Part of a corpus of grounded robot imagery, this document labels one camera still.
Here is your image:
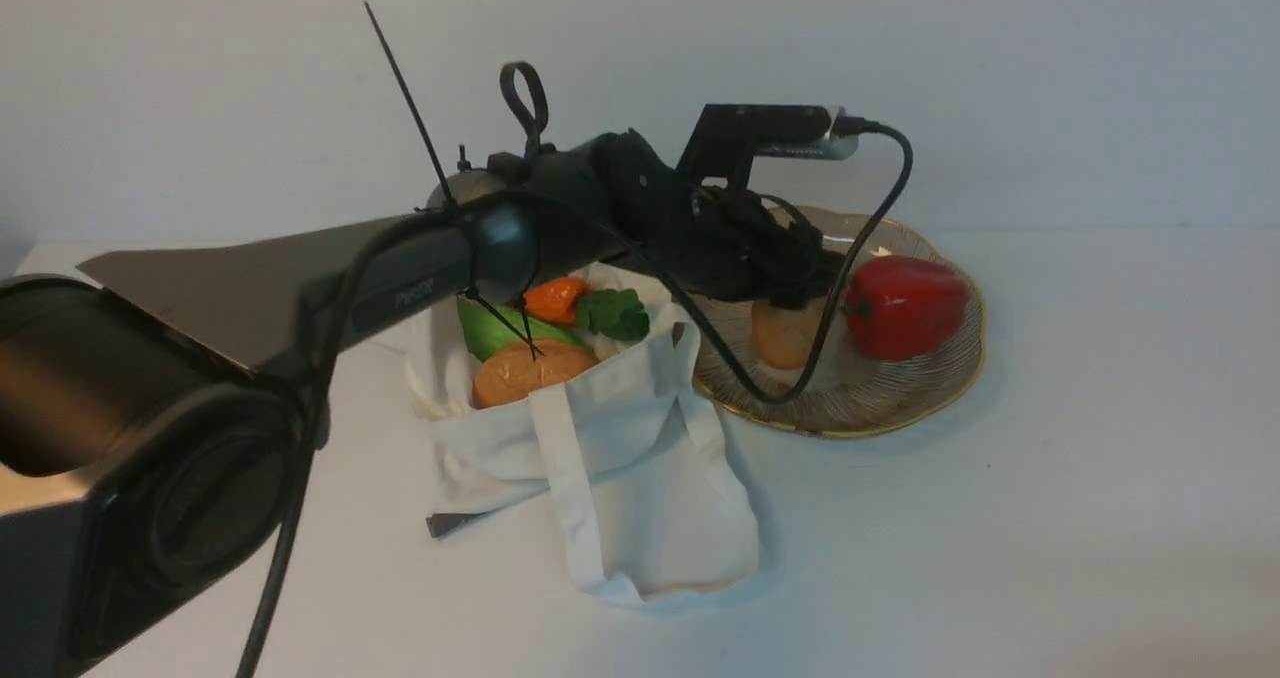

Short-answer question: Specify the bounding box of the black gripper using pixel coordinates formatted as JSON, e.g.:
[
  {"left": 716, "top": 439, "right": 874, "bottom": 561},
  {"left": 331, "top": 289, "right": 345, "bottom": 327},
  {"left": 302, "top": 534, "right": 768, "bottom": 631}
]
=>
[{"left": 596, "top": 130, "right": 844, "bottom": 310}]

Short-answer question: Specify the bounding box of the black camera cable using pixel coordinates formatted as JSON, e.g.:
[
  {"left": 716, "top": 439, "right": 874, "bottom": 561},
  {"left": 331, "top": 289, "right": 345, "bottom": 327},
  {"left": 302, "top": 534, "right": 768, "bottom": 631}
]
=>
[{"left": 236, "top": 116, "right": 914, "bottom": 678}]

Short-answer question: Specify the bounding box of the large tan potato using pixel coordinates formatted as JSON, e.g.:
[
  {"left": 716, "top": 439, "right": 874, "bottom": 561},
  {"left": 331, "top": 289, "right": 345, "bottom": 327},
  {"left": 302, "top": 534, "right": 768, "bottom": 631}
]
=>
[{"left": 472, "top": 339, "right": 599, "bottom": 411}]

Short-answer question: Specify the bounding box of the orange carrot with leaves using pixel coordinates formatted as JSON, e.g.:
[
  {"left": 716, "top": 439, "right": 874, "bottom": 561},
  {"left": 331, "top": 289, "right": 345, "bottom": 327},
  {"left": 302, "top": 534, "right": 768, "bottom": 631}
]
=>
[{"left": 524, "top": 276, "right": 652, "bottom": 344}]

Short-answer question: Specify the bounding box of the small tan potato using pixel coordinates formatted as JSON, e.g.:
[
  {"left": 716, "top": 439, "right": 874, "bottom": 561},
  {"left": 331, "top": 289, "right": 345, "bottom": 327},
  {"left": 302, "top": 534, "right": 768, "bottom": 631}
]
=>
[{"left": 750, "top": 298, "right": 826, "bottom": 371}]

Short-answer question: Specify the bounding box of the gold-rimmed glass plate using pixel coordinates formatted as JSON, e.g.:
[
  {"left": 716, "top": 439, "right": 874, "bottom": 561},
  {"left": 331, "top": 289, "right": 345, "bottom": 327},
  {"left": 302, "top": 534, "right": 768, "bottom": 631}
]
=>
[{"left": 694, "top": 205, "right": 987, "bottom": 440}]

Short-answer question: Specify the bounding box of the green vegetable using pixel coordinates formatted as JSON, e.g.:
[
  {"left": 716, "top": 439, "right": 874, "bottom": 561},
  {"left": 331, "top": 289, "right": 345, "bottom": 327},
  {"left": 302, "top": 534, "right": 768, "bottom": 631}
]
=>
[{"left": 456, "top": 298, "right": 586, "bottom": 362}]

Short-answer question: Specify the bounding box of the red bell pepper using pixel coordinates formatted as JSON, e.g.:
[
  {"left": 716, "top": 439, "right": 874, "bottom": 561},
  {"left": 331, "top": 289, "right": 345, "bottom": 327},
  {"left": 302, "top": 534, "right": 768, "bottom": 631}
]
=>
[{"left": 844, "top": 255, "right": 970, "bottom": 362}]

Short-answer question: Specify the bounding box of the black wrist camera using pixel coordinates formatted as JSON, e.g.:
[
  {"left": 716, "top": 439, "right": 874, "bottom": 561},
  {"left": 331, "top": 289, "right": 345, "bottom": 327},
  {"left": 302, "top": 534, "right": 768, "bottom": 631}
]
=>
[{"left": 676, "top": 104, "right": 860, "bottom": 191}]

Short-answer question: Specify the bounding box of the white cloth bag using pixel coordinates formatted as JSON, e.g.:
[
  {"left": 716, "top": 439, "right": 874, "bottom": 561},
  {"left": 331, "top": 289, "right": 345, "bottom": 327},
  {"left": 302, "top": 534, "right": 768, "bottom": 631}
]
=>
[{"left": 404, "top": 264, "right": 762, "bottom": 611}]

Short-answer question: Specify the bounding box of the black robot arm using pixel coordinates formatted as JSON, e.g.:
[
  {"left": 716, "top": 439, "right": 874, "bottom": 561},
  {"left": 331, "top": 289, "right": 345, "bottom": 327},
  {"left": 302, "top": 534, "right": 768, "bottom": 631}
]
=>
[{"left": 3, "top": 130, "right": 837, "bottom": 677}]

